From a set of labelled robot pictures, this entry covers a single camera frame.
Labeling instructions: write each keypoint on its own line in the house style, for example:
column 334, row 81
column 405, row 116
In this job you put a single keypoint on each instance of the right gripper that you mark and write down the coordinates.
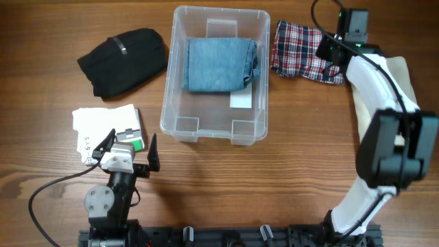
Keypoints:
column 321, row 50

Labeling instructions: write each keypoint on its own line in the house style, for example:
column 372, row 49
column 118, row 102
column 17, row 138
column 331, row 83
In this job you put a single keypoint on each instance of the folded cream cloth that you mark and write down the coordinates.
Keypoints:
column 371, row 90

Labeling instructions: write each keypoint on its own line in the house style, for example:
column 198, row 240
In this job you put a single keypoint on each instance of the red navy plaid shirt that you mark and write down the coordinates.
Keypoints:
column 294, row 54

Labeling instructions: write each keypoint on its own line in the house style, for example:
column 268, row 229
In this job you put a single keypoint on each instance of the blue denim jeans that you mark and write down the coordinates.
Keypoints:
column 219, row 65

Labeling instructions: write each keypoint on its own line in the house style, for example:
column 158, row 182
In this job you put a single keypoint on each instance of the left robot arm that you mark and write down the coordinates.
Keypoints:
column 108, row 205

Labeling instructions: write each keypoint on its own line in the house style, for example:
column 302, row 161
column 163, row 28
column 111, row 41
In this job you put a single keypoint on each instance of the white printed shirt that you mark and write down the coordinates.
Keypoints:
column 94, row 124

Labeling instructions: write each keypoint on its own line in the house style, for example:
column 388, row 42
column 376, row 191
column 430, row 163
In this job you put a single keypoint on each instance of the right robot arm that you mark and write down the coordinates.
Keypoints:
column 397, row 138

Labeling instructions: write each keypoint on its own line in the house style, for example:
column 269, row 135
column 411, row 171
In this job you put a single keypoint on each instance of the black garment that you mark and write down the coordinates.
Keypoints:
column 123, row 62

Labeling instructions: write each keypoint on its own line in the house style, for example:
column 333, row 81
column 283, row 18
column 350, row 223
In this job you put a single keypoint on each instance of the white label in bin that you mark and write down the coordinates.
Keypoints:
column 242, row 98

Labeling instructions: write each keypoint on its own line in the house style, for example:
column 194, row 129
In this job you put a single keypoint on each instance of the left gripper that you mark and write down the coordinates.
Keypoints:
column 143, row 170

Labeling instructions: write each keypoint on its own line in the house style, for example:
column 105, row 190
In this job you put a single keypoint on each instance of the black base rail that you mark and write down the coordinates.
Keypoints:
column 295, row 235

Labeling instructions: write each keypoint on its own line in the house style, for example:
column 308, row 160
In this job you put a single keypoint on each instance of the clear plastic storage bin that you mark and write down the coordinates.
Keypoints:
column 188, row 116

